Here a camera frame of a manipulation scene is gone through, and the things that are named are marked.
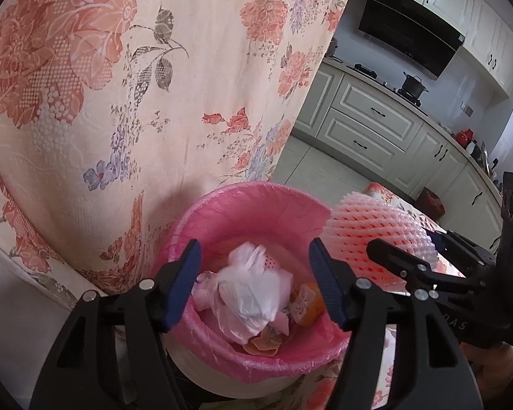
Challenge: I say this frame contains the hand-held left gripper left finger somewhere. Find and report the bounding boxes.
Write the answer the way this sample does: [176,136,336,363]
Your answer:
[29,238,203,410]

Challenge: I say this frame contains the black range hood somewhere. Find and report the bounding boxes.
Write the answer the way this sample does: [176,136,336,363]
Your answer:
[358,0,466,81]

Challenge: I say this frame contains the white kitchen base cabinets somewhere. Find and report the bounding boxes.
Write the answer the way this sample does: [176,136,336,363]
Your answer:
[293,57,507,257]

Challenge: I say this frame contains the black cooking pot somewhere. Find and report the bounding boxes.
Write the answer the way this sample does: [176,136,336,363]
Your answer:
[398,72,430,97]

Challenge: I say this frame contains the black gas stove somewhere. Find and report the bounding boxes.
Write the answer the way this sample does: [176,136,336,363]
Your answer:
[353,63,424,107]

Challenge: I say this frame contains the dark floor bin red bag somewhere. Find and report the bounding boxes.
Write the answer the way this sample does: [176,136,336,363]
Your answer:
[416,187,446,218]

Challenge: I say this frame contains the floral curtain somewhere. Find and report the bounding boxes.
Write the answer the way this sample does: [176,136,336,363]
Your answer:
[0,0,362,295]

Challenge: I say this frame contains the white upper kitchen cabinets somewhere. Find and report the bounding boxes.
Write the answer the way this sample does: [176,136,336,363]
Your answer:
[355,0,513,99]

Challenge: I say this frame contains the person's right hand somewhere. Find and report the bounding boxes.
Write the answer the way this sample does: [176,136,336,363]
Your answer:
[464,342,513,398]

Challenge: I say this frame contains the white plastic bag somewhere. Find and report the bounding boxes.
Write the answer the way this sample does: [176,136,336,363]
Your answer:
[192,241,293,344]

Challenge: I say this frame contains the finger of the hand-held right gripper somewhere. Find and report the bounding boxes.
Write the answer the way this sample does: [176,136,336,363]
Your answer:
[366,238,489,304]
[427,230,497,268]

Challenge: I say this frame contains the pink foam fruit net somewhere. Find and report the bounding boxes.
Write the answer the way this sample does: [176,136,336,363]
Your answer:
[323,192,437,291]
[256,250,285,274]

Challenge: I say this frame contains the pink lined waste bin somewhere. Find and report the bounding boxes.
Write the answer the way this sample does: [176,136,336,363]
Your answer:
[156,181,355,398]

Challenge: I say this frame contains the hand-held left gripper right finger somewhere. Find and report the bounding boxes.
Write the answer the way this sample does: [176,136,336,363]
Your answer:
[308,237,484,410]

